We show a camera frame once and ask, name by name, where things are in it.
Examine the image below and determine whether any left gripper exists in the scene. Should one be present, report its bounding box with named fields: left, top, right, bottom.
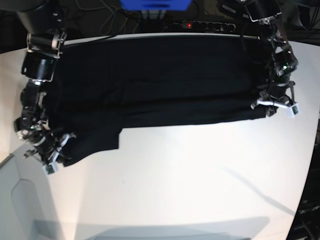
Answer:
left=250, top=82, right=295, bottom=117

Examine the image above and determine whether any black power strip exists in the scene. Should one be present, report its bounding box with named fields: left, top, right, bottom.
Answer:
left=173, top=21, right=237, bottom=33

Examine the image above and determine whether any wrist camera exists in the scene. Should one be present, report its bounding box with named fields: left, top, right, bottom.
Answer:
left=42, top=162, right=58, bottom=176
left=286, top=103, right=300, bottom=118

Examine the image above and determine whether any blue plastic box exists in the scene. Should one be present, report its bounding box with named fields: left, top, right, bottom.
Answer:
left=120, top=0, right=192, bottom=11

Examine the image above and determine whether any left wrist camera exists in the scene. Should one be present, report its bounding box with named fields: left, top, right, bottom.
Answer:
left=286, top=103, right=300, bottom=118

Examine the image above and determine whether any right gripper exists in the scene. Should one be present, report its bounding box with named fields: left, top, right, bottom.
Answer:
left=23, top=133, right=73, bottom=167

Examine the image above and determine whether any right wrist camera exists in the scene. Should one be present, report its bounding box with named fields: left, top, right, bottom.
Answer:
left=42, top=162, right=58, bottom=176

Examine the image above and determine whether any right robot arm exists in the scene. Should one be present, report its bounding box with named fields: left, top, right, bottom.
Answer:
left=11, top=0, right=72, bottom=174

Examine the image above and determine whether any black T-shirt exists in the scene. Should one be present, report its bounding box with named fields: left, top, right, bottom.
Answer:
left=43, top=35, right=268, bottom=165

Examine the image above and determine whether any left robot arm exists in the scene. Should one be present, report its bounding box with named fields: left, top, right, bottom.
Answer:
left=220, top=0, right=300, bottom=118

